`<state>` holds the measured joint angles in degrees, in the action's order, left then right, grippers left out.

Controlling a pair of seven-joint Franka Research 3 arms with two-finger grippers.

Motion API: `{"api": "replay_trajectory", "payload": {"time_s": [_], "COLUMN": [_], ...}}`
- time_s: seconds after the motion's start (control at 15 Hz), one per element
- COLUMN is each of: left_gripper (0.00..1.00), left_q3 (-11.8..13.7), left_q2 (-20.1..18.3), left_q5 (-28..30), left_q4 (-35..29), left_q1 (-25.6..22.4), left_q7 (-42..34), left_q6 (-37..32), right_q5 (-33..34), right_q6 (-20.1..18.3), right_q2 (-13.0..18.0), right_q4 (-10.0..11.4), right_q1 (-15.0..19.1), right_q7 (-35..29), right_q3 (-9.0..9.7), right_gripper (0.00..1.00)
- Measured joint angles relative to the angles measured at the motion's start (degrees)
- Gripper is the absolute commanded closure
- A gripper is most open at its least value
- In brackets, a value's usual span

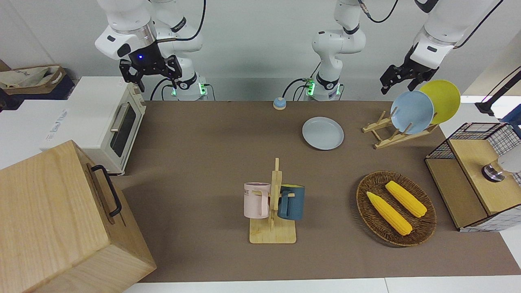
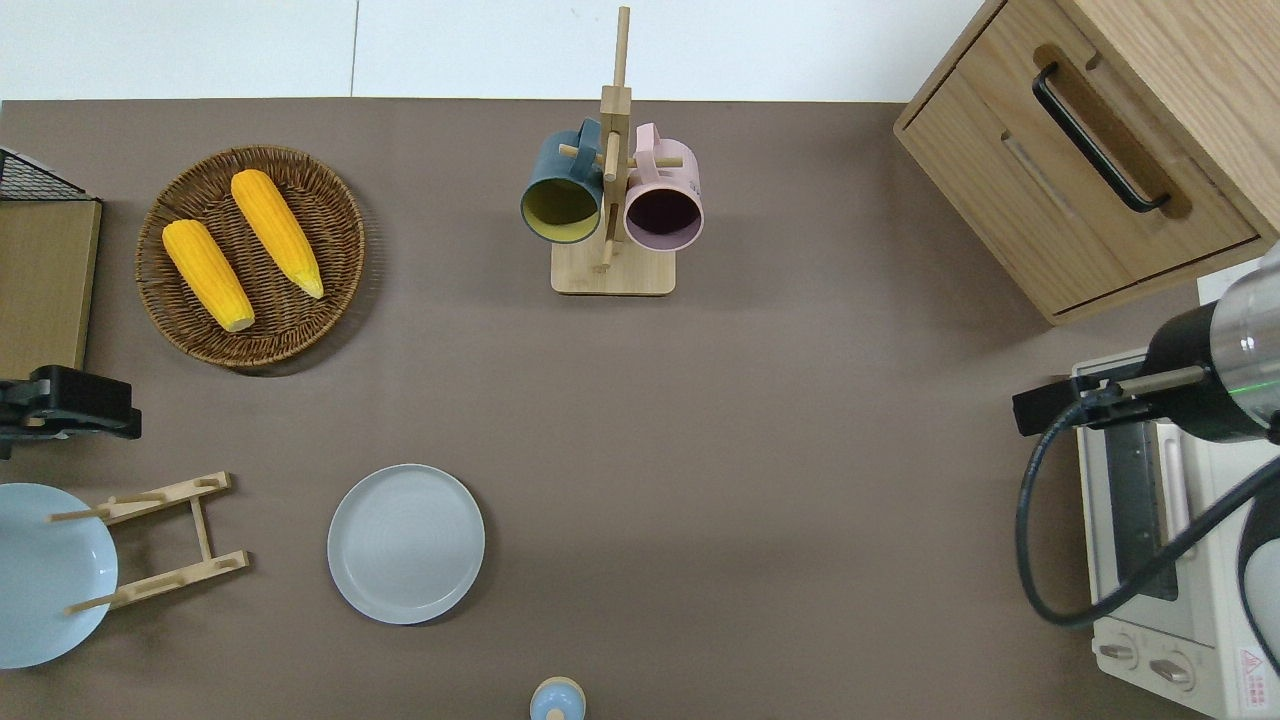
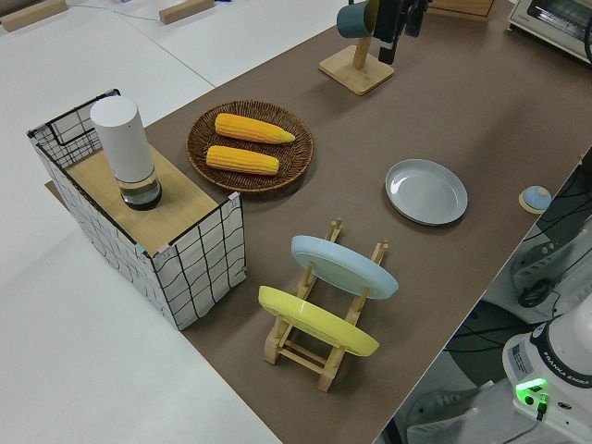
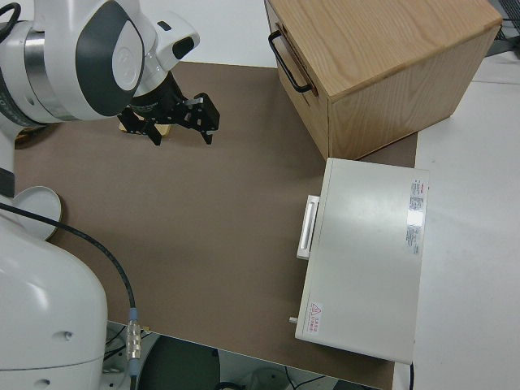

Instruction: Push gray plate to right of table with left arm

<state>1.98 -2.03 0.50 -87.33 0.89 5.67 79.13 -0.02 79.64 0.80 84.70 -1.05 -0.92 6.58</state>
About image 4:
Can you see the brown wicker basket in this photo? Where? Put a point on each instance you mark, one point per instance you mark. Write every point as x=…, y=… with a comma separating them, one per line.
x=28, y=136

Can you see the wooden mug stand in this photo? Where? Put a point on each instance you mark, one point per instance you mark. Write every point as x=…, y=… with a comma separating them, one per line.
x=165, y=130

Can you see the brown table mat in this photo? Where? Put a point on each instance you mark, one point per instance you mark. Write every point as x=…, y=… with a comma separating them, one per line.
x=203, y=223

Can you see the wooden drawer box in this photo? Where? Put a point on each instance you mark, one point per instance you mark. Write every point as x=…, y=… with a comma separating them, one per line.
x=386, y=48

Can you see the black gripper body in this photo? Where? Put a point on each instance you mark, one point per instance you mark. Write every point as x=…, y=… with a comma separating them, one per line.
x=162, y=99

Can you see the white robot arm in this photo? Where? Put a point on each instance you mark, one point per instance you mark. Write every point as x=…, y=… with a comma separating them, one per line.
x=40, y=61

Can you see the white toaster oven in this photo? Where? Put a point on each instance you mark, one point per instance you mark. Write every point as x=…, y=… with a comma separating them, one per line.
x=365, y=243

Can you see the gray plate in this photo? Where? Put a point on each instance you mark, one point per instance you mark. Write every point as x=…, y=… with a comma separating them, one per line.
x=36, y=207

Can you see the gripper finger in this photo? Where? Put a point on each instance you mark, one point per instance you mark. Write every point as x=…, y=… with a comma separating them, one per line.
x=205, y=118
x=151, y=132

